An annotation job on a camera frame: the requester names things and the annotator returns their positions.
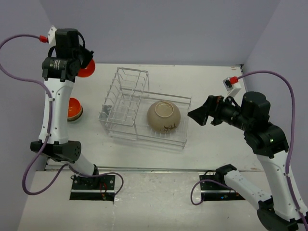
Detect orange plastic bowl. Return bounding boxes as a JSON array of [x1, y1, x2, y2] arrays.
[[77, 59, 96, 77], [68, 98, 82, 111]]

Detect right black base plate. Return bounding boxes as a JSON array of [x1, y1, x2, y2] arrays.
[[200, 182, 244, 201]]

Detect orange plastic bowl front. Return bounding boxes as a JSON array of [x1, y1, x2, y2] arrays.
[[68, 98, 82, 111]]

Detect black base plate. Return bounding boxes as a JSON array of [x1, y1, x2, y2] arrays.
[[200, 182, 244, 201], [70, 174, 116, 202]]

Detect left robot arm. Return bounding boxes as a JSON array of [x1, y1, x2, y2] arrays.
[[30, 28, 100, 189]]

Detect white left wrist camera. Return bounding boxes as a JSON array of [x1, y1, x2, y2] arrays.
[[48, 26, 57, 46]]

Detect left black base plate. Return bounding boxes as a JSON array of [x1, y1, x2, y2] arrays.
[[70, 174, 116, 202]]

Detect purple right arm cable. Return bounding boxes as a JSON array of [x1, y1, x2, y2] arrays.
[[189, 70, 308, 231]]

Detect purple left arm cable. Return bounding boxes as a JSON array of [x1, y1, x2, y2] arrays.
[[0, 34, 124, 196]]

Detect white wire dish rack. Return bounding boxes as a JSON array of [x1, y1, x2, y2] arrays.
[[98, 67, 192, 148]]

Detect large beige ceramic bowl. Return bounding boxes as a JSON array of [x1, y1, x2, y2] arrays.
[[147, 101, 181, 133]]

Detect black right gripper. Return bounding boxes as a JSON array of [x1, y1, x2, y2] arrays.
[[188, 93, 252, 130]]

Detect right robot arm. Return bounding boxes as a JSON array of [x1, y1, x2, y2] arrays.
[[188, 91, 308, 231]]

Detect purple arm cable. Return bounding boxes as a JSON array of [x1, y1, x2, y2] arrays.
[[189, 70, 308, 231], [0, 34, 124, 196]]

